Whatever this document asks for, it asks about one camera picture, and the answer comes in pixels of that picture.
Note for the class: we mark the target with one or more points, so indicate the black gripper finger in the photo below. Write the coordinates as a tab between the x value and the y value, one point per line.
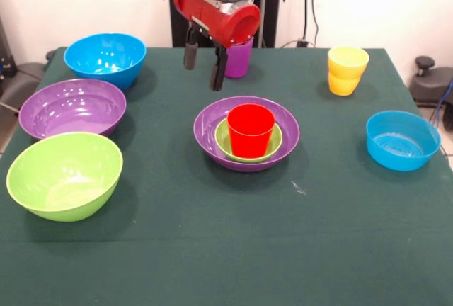
217	70
191	51

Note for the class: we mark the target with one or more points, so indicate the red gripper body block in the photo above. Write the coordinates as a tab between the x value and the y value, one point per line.
216	19

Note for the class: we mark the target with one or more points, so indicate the purple bowl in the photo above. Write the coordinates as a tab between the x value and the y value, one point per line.
72	107
209	125

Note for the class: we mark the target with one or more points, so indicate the small green bowl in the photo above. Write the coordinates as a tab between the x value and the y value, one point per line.
223	141

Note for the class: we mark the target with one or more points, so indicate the red cup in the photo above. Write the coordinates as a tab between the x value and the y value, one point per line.
251	136

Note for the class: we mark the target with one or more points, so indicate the large blue bowl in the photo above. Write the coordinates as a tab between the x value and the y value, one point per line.
105	61

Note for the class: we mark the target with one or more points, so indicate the purple cup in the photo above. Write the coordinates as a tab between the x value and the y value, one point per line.
239	61

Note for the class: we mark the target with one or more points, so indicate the yellow cup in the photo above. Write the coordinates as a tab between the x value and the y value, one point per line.
348	72

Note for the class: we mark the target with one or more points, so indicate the dark green tablecloth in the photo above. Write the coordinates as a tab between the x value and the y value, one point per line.
226	231

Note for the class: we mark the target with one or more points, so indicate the large green bowl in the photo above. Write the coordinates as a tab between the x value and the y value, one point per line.
65	178

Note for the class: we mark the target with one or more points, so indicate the black equipment rack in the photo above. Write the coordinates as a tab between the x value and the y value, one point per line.
4	54

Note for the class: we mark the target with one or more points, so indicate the small blue bowl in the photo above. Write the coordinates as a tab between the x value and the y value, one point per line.
403	139

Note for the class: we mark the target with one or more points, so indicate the grey pedestal foot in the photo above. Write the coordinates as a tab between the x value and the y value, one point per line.
21	79
430	81

